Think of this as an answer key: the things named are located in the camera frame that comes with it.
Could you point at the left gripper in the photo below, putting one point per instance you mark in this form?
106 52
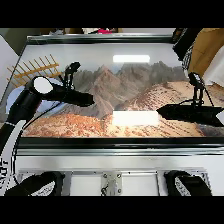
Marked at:
74 96

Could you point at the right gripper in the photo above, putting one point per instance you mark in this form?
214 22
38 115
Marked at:
195 113

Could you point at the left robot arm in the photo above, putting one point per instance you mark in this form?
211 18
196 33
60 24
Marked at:
23 103

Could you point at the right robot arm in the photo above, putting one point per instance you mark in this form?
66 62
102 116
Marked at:
188 185

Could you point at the white garment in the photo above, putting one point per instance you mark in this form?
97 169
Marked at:
216 70

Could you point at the wooden rack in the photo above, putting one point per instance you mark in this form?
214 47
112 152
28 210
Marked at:
33 68

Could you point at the brown cardboard box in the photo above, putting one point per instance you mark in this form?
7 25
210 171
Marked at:
208 43

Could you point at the red garment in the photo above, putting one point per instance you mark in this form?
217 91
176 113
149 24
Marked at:
105 31

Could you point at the black garment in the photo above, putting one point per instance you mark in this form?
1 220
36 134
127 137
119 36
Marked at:
185 40

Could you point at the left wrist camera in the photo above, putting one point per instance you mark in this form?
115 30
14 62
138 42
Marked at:
70 70

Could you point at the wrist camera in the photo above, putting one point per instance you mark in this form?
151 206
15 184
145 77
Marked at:
196 81
70 70

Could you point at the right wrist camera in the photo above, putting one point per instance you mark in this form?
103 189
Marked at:
196 81

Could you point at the silver frame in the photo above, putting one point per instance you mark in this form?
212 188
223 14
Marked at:
133 163

